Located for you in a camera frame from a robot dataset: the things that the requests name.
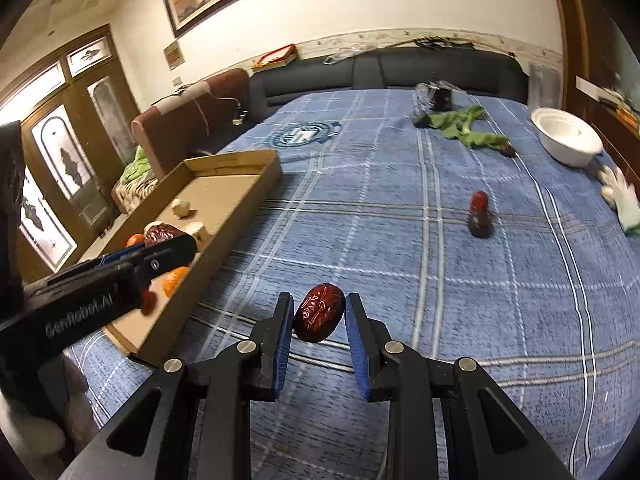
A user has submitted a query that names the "orange tangerine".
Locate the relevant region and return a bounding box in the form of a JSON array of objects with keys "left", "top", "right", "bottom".
[{"left": 163, "top": 266, "right": 189, "bottom": 298}]

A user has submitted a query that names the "large wrinkled red date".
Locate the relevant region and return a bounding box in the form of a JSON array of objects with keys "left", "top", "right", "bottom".
[{"left": 293, "top": 283, "right": 346, "bottom": 342}]

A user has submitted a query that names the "white sugarcane piece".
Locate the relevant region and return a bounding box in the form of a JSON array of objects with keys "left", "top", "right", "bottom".
[{"left": 170, "top": 198, "right": 191, "bottom": 218}]

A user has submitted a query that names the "white sugarcane slice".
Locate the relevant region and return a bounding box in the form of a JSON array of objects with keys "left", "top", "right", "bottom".
[{"left": 183, "top": 221, "right": 209, "bottom": 252}]

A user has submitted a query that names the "small red date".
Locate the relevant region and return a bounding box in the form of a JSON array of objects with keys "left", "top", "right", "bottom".
[{"left": 470, "top": 191, "right": 489, "bottom": 212}]

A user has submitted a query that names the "red fruit in box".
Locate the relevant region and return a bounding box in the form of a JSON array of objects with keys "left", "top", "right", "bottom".
[{"left": 140, "top": 289, "right": 157, "bottom": 315}]

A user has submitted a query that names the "orange fruit in box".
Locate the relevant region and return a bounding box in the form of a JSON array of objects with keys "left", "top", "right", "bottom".
[{"left": 126, "top": 233, "right": 145, "bottom": 247}]

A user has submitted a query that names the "blue checked tablecloth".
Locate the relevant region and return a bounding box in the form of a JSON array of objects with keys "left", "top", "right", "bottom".
[{"left": 64, "top": 88, "right": 640, "bottom": 480}]

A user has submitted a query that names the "green cloth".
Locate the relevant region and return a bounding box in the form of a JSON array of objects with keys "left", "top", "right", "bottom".
[{"left": 119, "top": 145, "right": 151, "bottom": 184}]

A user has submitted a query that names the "dark purple plum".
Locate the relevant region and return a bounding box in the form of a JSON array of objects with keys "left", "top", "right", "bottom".
[{"left": 466, "top": 210, "right": 495, "bottom": 240}]

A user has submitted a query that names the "cardboard box tray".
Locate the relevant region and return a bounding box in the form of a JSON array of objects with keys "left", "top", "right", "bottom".
[{"left": 70, "top": 150, "right": 282, "bottom": 368}]

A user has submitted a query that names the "wooden door with glass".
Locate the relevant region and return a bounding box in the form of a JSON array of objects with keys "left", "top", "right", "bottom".
[{"left": 1, "top": 25, "right": 139, "bottom": 282}]

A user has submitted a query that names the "brown armchair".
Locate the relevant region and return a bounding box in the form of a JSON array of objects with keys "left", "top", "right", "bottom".
[{"left": 131, "top": 68, "right": 250, "bottom": 179}]

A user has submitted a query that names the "dark date by vegetable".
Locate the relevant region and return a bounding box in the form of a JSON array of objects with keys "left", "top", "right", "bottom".
[{"left": 499, "top": 142, "right": 516, "bottom": 158}]

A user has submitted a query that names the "white work glove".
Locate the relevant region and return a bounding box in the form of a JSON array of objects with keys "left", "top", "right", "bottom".
[{"left": 598, "top": 165, "right": 640, "bottom": 236}]

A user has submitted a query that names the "green leafy vegetable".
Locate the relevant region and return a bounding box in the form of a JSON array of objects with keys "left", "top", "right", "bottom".
[{"left": 426, "top": 105, "right": 510, "bottom": 151}]

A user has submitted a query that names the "small black adapter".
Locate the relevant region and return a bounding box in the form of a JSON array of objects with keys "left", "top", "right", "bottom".
[{"left": 413, "top": 114, "right": 431, "bottom": 128}]

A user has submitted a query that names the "white bowl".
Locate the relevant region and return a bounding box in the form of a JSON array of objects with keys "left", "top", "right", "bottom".
[{"left": 530, "top": 107, "right": 603, "bottom": 168}]

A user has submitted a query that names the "black electronic device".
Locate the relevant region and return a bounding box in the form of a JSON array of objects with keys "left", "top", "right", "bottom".
[{"left": 413, "top": 80, "right": 460, "bottom": 113}]

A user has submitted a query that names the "dark blue sofa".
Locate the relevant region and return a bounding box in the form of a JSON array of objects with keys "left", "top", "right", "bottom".
[{"left": 246, "top": 47, "right": 528, "bottom": 122}]

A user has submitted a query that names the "red book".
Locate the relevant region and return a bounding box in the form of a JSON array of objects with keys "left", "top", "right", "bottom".
[{"left": 252, "top": 44, "right": 298, "bottom": 73}]

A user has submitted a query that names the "wooden sideboard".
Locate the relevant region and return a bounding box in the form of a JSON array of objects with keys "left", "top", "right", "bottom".
[{"left": 556, "top": 0, "right": 639, "bottom": 184}]

